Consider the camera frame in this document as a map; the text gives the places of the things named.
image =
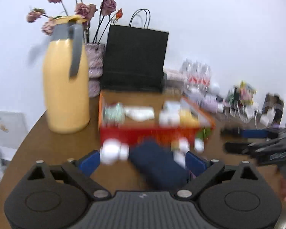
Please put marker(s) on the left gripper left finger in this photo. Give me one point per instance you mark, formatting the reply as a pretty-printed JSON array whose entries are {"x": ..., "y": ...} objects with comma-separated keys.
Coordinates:
[{"x": 78, "y": 173}]

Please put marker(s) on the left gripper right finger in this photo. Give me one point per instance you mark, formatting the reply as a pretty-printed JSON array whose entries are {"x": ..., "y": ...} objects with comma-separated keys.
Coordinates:
[{"x": 203, "y": 174}]

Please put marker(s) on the white jar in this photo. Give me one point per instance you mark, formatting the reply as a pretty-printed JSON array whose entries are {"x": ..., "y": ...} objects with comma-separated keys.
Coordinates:
[{"x": 113, "y": 150}]

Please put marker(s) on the navy blue pouch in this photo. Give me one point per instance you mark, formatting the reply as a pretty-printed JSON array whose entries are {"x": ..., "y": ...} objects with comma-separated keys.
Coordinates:
[{"x": 156, "y": 163}]

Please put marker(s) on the colourful snack bag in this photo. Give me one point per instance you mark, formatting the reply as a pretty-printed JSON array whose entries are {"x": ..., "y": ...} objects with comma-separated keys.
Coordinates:
[{"x": 246, "y": 93}]

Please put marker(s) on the lavender fluffy cloth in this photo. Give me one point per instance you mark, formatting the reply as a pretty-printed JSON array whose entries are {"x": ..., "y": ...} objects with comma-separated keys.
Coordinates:
[{"x": 211, "y": 104}]

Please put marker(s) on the red cardboard box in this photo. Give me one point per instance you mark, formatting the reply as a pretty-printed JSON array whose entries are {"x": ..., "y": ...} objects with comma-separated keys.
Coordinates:
[{"x": 200, "y": 124}]

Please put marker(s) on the white round speaker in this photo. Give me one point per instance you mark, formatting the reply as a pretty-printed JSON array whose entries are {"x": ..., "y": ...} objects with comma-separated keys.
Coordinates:
[{"x": 214, "y": 88}]

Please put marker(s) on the clear storage box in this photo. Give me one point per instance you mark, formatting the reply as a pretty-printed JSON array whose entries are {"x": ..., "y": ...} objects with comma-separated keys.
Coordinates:
[{"x": 174, "y": 82}]

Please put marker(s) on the water bottle middle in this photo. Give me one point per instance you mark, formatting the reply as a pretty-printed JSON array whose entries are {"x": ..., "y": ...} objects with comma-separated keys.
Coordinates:
[{"x": 196, "y": 67}]

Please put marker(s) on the water bottle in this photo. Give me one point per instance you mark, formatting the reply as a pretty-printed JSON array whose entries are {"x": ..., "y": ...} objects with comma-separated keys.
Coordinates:
[
  {"x": 186, "y": 70},
  {"x": 206, "y": 75},
  {"x": 196, "y": 67}
]

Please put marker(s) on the water bottle right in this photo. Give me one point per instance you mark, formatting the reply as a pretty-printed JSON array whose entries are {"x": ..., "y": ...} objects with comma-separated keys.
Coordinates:
[{"x": 206, "y": 75}]

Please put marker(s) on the yellow thermos jug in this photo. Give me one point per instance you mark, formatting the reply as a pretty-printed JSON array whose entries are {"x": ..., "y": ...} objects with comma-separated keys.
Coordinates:
[{"x": 66, "y": 77}]

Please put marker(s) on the water bottle left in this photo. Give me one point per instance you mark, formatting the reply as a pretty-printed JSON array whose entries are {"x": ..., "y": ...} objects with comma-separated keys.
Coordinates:
[{"x": 186, "y": 70}]

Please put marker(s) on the pink patterned vase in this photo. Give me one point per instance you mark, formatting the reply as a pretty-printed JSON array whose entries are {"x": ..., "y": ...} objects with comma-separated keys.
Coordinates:
[{"x": 95, "y": 54}]

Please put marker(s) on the black paper bag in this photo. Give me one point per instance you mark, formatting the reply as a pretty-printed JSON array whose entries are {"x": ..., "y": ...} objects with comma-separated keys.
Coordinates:
[{"x": 134, "y": 56}]

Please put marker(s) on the dried pink flowers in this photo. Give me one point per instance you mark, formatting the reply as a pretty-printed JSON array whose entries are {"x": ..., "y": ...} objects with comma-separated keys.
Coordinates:
[{"x": 108, "y": 8}]

